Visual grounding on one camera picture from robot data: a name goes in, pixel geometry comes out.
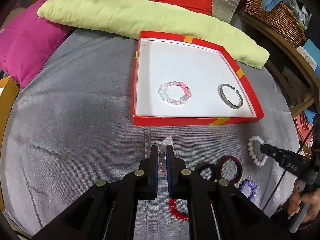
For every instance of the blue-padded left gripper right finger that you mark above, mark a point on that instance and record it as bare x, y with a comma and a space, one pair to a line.
216, 208

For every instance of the silver metal bangle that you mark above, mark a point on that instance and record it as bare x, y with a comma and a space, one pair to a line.
230, 96

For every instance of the blue cardboard box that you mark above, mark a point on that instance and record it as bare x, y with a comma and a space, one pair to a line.
314, 52

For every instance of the wicker basket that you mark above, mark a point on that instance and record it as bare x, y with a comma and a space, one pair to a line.
280, 19

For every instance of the magenta pillow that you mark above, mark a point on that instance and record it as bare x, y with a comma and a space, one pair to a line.
27, 42

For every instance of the orange cardboard box lid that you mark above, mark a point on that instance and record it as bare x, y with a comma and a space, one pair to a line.
9, 93

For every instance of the wooden shelf bench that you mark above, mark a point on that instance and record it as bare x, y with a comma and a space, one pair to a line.
297, 80

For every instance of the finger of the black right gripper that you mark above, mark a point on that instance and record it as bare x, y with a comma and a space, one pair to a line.
268, 151

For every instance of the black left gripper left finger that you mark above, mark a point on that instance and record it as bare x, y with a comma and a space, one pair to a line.
107, 210

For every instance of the red shallow jewelry box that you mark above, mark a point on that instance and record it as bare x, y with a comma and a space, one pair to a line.
176, 82

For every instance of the light green folded blanket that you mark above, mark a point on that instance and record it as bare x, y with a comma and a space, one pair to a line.
129, 17

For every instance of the white patterned box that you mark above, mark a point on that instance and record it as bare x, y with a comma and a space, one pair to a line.
307, 57

